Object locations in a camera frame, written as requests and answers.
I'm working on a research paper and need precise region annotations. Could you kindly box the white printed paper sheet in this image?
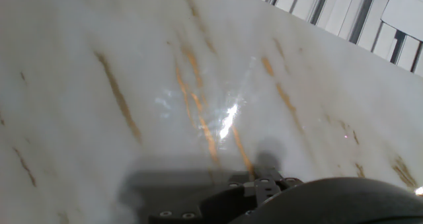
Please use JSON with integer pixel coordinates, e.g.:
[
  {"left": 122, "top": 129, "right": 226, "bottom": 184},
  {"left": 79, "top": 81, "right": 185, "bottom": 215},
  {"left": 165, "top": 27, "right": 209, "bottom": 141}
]
[{"left": 381, "top": 0, "right": 423, "bottom": 42}]

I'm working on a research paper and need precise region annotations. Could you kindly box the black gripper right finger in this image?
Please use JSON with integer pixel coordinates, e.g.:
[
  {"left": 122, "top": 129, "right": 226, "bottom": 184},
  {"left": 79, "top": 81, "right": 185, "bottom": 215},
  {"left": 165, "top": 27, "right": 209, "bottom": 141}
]
[{"left": 266, "top": 167, "right": 305, "bottom": 190}]

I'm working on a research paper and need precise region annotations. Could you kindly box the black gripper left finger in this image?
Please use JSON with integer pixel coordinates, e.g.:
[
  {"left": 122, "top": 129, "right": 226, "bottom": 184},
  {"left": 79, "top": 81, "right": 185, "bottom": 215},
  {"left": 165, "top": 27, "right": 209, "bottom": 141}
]
[{"left": 148, "top": 167, "right": 282, "bottom": 224}]

